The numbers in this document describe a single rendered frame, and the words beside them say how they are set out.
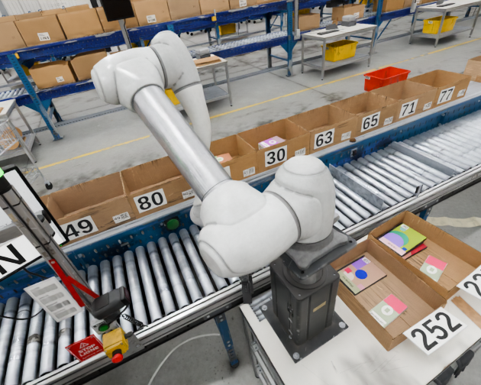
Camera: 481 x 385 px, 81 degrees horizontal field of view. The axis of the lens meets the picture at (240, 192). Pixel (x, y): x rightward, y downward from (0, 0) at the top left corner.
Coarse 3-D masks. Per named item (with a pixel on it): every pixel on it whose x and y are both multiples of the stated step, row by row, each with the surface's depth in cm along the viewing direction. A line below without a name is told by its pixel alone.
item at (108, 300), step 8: (120, 288) 98; (104, 296) 96; (112, 296) 95; (120, 296) 95; (128, 296) 98; (96, 304) 94; (104, 304) 93; (112, 304) 94; (120, 304) 95; (128, 304) 97; (96, 312) 93; (104, 312) 93; (112, 312) 95; (112, 320) 99
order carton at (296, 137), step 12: (288, 120) 199; (240, 132) 192; (252, 132) 196; (264, 132) 200; (276, 132) 205; (288, 132) 205; (300, 132) 190; (252, 144) 201; (276, 144) 174; (288, 144) 178; (300, 144) 182; (264, 156) 174; (288, 156) 183; (264, 168) 179
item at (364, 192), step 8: (336, 168) 187; (336, 176) 190; (344, 176) 182; (344, 184) 185; (352, 184) 178; (360, 184) 171; (360, 192) 173; (368, 192) 167; (368, 200) 169; (376, 200) 163
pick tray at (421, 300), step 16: (368, 240) 133; (352, 256) 134; (368, 256) 136; (384, 256) 128; (384, 272) 128; (400, 272) 122; (368, 288) 122; (384, 288) 122; (400, 288) 121; (416, 288) 117; (352, 304) 114; (368, 304) 117; (416, 304) 115; (432, 304) 112; (368, 320) 107; (400, 320) 110; (416, 320) 110; (384, 336) 101; (400, 336) 99
